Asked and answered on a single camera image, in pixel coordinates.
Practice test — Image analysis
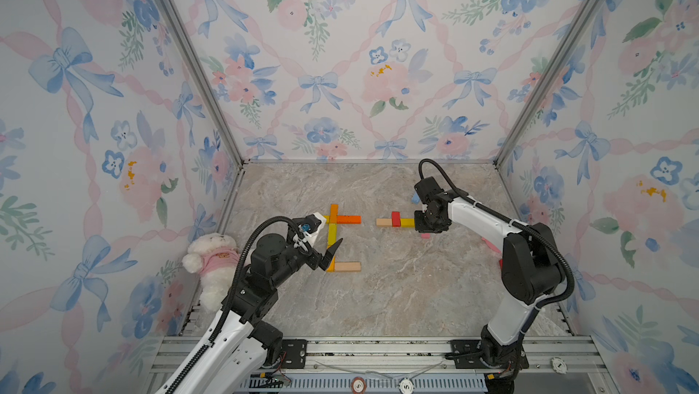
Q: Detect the beige long block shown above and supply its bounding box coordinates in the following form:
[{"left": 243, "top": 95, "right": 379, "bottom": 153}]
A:
[{"left": 332, "top": 261, "right": 362, "bottom": 273}]

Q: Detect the lime yellow long block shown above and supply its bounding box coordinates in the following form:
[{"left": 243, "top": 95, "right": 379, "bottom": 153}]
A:
[{"left": 327, "top": 223, "right": 338, "bottom": 248}]

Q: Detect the red-orange long block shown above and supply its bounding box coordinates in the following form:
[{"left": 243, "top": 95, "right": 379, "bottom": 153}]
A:
[{"left": 336, "top": 216, "right": 362, "bottom": 225}]

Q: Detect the red long block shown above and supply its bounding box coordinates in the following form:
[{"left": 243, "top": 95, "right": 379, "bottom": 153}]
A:
[{"left": 391, "top": 211, "right": 402, "bottom": 228}]

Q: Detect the beige short block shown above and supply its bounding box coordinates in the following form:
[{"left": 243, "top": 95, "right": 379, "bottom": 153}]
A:
[{"left": 376, "top": 219, "right": 393, "bottom": 228}]

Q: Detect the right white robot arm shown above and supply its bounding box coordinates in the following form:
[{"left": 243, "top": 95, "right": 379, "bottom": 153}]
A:
[{"left": 414, "top": 159, "right": 575, "bottom": 373}]

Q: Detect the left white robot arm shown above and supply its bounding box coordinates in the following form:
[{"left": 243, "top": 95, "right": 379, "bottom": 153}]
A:
[{"left": 158, "top": 213, "right": 341, "bottom": 393}]

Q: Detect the amber orange long block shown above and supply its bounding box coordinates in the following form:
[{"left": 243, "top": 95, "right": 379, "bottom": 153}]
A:
[{"left": 329, "top": 204, "right": 339, "bottom": 225}]

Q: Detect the white plush toy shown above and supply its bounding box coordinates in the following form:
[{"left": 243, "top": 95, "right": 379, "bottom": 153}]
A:
[{"left": 182, "top": 233, "right": 241, "bottom": 313}]

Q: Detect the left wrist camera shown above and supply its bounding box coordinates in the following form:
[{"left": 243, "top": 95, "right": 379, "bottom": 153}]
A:
[{"left": 293, "top": 212, "right": 327, "bottom": 252}]

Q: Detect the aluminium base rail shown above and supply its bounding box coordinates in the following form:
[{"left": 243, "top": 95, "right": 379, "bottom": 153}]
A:
[{"left": 135, "top": 335, "right": 613, "bottom": 394}]

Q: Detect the aluminium corner post left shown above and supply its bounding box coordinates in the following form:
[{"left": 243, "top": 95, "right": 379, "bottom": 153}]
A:
[{"left": 133, "top": 0, "right": 246, "bottom": 168}]

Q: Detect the aluminium corner post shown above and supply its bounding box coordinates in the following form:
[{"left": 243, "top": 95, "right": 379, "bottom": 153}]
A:
[
  {"left": 493, "top": 0, "right": 626, "bottom": 166},
  {"left": 133, "top": 0, "right": 246, "bottom": 168}
]

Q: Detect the aluminium corner post right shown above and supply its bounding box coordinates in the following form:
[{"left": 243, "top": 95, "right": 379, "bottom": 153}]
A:
[{"left": 493, "top": 0, "right": 626, "bottom": 166}]

